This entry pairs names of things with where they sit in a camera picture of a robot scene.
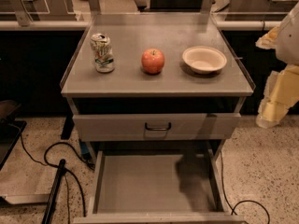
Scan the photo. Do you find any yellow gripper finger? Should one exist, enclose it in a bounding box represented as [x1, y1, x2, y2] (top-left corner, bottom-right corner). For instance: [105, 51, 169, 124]
[255, 26, 278, 49]
[256, 64, 299, 129]

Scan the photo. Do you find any red apple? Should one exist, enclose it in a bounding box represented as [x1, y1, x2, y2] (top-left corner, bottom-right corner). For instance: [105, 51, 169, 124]
[141, 49, 164, 75]

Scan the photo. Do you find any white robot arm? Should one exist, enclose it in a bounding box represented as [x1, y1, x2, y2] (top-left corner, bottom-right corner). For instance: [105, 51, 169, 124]
[256, 3, 299, 128]

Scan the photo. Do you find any grey top drawer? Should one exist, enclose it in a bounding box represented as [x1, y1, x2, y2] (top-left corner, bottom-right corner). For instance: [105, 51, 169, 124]
[73, 113, 241, 142]

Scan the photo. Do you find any grey drawer cabinet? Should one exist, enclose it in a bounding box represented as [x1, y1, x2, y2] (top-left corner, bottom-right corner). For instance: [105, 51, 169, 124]
[59, 12, 256, 224]

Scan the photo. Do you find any open grey middle drawer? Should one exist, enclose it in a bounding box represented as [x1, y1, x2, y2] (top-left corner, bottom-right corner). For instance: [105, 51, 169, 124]
[74, 149, 244, 224]

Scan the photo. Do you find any white paper bowl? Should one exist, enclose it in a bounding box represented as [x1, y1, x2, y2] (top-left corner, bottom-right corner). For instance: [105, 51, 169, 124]
[182, 46, 227, 74]

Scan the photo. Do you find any crushed soda can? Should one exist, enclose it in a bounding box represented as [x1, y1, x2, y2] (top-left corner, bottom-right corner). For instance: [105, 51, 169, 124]
[90, 33, 115, 73]

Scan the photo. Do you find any black bar on floor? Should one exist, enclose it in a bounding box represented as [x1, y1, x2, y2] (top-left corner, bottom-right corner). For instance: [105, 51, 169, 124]
[42, 159, 65, 224]

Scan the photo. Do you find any black chair base left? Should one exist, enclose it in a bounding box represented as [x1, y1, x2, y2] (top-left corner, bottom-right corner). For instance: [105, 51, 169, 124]
[0, 100, 26, 170]

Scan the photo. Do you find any black floor cable right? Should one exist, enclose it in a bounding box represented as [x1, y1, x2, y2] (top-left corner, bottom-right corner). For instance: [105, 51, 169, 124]
[219, 151, 271, 224]

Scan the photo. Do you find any black floor cable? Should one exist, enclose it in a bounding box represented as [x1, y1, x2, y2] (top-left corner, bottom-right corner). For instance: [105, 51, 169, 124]
[8, 123, 96, 217]
[219, 151, 271, 224]

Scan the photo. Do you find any black floor cable left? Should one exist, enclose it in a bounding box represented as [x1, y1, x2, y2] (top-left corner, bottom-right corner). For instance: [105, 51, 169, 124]
[8, 123, 96, 217]

